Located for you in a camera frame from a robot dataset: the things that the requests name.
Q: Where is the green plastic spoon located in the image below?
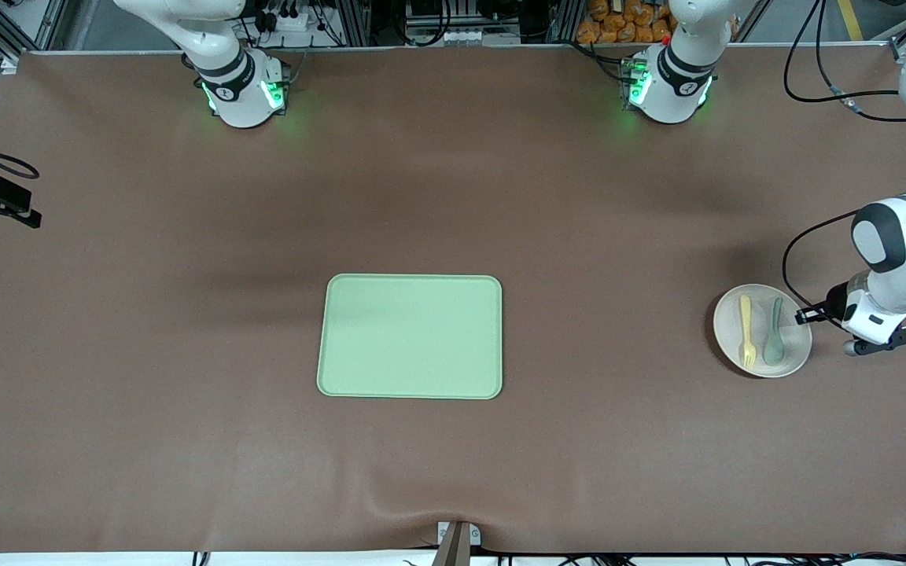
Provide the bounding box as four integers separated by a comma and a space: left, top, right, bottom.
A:
762, 297, 786, 366

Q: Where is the yellow plastic fork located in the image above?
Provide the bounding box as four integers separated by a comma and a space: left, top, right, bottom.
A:
739, 295, 757, 370

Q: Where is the beige round plate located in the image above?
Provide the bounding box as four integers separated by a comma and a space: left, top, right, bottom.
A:
713, 284, 813, 379

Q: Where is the brown table mat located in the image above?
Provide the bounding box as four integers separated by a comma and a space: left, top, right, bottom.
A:
0, 43, 906, 555

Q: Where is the white power strip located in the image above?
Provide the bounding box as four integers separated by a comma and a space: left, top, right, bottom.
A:
252, 9, 312, 34

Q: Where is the pile of orange buns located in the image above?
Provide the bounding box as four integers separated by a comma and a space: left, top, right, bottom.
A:
576, 0, 678, 44

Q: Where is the light green rectangular tray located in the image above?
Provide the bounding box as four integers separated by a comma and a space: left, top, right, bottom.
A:
316, 274, 503, 400

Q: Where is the white connector strip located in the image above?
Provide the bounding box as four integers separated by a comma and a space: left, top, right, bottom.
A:
406, 28, 485, 46

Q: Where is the black left camera bracket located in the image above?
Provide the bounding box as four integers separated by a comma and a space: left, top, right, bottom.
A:
846, 326, 906, 357

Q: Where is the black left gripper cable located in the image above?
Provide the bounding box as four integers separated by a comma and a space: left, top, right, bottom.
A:
782, 0, 906, 329

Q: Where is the metal clamp bracket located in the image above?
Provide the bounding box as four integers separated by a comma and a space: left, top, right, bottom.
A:
433, 520, 482, 566

